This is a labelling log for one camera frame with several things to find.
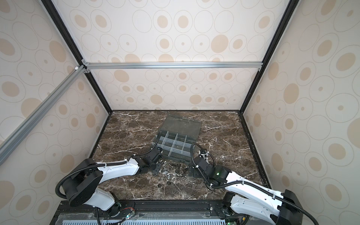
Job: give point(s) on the aluminium crossbar back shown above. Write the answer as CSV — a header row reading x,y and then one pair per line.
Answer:
x,y
175,65

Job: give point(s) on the aluminium crossbar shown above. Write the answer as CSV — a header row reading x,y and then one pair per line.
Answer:
x,y
175,65
12,142

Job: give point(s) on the aluminium crossbar left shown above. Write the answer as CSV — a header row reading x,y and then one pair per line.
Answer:
x,y
12,142

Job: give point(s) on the clear plastic organizer box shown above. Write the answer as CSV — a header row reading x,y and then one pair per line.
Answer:
x,y
177,134

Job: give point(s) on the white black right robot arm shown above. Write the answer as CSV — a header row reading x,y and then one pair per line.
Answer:
x,y
246,197

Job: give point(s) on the black corner frame post left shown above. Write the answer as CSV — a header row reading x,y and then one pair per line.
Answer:
x,y
61,27

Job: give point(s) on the pile of screws and nuts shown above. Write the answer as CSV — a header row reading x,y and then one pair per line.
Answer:
x,y
173,172

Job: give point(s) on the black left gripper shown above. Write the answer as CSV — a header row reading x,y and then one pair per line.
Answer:
x,y
159,167

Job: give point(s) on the black corner frame post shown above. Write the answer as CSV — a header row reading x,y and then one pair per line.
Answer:
x,y
285,19
61,27

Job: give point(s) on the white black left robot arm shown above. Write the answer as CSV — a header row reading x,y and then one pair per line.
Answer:
x,y
81,185

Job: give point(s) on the black corner frame post right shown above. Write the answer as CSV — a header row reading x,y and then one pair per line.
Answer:
x,y
285,19

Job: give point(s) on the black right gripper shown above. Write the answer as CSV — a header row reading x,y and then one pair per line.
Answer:
x,y
193,175

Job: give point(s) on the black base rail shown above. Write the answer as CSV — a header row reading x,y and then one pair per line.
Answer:
x,y
154,212

